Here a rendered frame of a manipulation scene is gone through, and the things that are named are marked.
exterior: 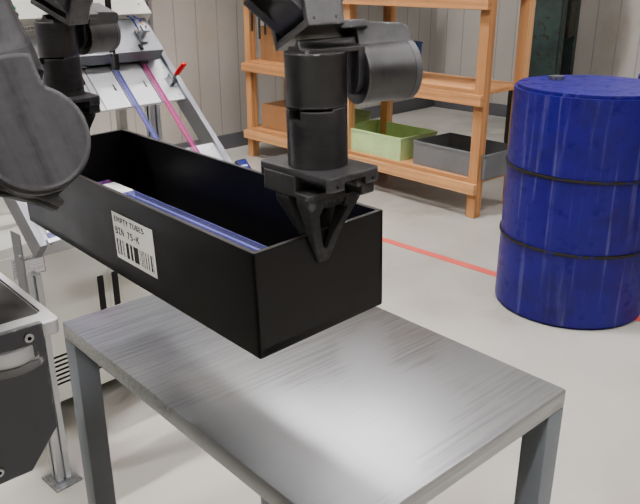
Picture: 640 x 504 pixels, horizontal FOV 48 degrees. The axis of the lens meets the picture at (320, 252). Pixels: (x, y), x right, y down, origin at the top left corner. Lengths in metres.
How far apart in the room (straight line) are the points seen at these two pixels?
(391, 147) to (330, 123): 4.09
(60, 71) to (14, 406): 0.53
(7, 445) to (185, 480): 1.45
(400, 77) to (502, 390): 0.56
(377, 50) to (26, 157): 0.32
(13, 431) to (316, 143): 0.41
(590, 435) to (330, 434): 1.62
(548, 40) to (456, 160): 1.97
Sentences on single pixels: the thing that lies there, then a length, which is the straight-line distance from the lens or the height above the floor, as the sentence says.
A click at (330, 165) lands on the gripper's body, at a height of 1.20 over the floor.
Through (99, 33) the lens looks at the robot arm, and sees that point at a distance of 1.18.
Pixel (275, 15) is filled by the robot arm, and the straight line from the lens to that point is 0.69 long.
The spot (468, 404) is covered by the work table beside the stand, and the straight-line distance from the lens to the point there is 1.06.
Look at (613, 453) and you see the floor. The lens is 2.46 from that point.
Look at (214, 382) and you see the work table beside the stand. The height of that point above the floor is 0.80.
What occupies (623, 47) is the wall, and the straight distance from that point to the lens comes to 7.13.
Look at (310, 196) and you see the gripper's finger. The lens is 0.67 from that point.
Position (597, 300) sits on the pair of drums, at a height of 0.14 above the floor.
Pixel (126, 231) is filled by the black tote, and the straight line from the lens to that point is 0.89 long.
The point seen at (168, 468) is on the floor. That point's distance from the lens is 2.28.
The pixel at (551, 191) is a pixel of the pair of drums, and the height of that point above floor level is 0.57.
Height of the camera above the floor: 1.36
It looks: 21 degrees down
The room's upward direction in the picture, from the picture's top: straight up
